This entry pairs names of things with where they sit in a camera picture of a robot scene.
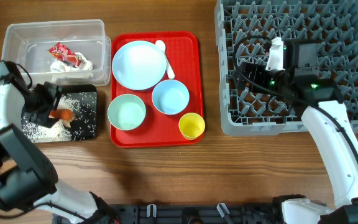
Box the orange carrot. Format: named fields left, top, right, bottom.
left=49, top=109, right=76, bottom=122

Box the large light blue plate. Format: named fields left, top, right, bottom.
left=112, top=40, right=167, bottom=90

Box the light blue bowl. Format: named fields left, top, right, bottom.
left=152, top=80, right=190, bottom=115

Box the clear plastic waste bin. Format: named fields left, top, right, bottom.
left=2, top=19, right=112, bottom=85

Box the white plastic spoon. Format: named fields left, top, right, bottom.
left=155, top=40, right=175, bottom=80

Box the mint green bowl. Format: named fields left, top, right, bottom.
left=107, top=94, right=146, bottom=131

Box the grey dishwasher rack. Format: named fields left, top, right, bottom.
left=214, top=0, right=358, bottom=136

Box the white tissue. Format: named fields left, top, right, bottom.
left=50, top=52, right=93, bottom=72

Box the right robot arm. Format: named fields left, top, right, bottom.
left=232, top=35, right=358, bottom=223

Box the yellow plastic cup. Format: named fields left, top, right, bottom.
left=178, top=113, right=206, bottom=140

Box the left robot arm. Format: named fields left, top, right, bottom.
left=0, top=60, right=119, bottom=223

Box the red serving tray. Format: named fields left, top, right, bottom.
left=110, top=31, right=204, bottom=148

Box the white rice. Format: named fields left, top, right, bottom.
left=22, top=93, right=98, bottom=141

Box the brown food scrap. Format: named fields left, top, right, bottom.
left=62, top=119, right=75, bottom=128

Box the black waste tray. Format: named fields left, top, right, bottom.
left=20, top=84, right=98, bottom=143

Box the red snack wrapper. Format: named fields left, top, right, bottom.
left=48, top=42, right=81, bottom=67

